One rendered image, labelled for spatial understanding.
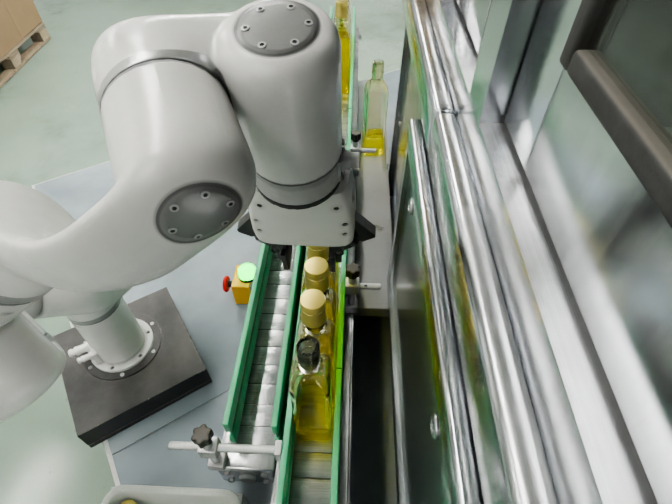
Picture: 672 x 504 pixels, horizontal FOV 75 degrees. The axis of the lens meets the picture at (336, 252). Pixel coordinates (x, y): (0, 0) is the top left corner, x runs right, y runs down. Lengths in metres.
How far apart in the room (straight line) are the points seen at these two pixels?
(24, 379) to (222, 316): 0.71
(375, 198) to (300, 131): 0.87
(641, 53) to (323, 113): 0.16
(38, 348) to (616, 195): 0.41
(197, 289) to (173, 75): 0.92
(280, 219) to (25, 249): 0.20
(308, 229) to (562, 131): 0.23
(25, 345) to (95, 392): 0.59
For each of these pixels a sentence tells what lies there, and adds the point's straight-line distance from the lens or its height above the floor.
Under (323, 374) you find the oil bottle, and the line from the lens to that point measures 0.60.
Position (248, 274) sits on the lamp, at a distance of 1.02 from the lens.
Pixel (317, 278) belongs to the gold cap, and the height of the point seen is 1.15.
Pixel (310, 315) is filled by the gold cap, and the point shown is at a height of 1.15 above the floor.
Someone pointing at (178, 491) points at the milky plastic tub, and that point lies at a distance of 0.85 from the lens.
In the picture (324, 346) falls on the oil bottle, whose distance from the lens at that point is 0.63.
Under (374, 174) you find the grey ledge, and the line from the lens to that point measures 1.22.
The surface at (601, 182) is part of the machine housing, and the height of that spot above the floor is 1.49.
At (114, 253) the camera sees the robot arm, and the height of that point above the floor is 1.45.
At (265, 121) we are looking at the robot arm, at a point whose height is 1.48.
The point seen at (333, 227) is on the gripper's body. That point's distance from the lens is 0.40.
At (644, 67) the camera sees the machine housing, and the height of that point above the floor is 1.54.
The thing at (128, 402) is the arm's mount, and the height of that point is 0.81.
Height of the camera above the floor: 1.63
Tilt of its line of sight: 48 degrees down
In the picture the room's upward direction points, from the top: straight up
